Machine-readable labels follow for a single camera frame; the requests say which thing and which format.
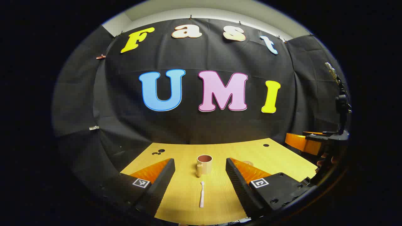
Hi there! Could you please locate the wooden desktop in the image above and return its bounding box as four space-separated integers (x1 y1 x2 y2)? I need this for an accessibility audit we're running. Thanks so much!
120 138 318 226

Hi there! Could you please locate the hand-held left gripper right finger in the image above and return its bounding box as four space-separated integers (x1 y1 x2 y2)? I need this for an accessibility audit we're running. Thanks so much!
225 158 314 219

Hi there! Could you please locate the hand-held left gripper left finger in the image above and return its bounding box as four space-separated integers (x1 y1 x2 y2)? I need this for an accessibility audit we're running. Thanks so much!
100 158 176 218

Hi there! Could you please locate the beige cup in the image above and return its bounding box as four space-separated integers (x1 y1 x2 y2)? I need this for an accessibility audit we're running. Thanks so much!
197 154 213 178

